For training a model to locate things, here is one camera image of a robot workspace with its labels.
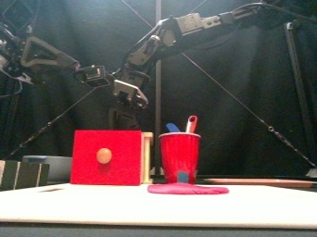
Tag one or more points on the vertical metal frame pole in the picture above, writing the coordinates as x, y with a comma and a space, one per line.
158, 108

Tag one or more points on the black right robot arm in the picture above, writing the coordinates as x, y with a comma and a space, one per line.
186, 27

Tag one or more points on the black slanted frame post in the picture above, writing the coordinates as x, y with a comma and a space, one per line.
295, 77

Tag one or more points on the red plastic utensil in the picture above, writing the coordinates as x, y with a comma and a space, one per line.
190, 128

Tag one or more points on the black cloth backdrop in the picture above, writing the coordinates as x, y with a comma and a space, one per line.
248, 61

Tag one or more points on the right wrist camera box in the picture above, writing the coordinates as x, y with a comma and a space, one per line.
95, 76

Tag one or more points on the wooden drawer with red front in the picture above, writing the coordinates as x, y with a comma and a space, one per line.
120, 166

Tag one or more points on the white cutting board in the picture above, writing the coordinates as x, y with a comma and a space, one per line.
165, 209

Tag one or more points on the flat pink dough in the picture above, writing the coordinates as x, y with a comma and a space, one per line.
186, 189

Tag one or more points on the blue plastic utensil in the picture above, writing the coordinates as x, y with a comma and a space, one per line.
173, 128

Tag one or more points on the red plastic cup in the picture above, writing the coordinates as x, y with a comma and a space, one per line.
180, 154

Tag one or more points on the wooden drawer box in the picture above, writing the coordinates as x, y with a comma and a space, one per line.
146, 160

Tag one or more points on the dark block with pale stripes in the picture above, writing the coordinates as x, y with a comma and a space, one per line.
25, 174

